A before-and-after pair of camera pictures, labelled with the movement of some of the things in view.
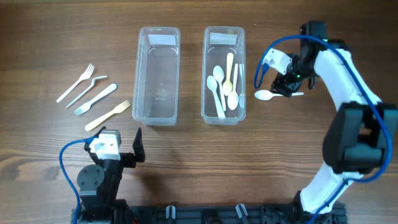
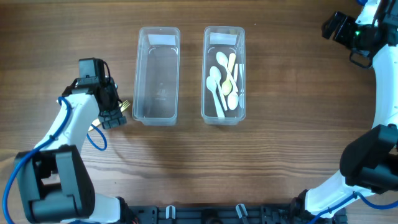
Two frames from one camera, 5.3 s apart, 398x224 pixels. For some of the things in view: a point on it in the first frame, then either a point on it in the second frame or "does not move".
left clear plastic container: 157,79 does not move
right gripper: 285,85 to 347,22
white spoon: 212,84 does not move
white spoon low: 265,94 to 222,60
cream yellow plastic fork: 118,109 does not move
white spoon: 233,99 does not move
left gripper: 129,158 to 114,116
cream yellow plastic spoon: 227,86 does not move
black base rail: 217,214 does not move
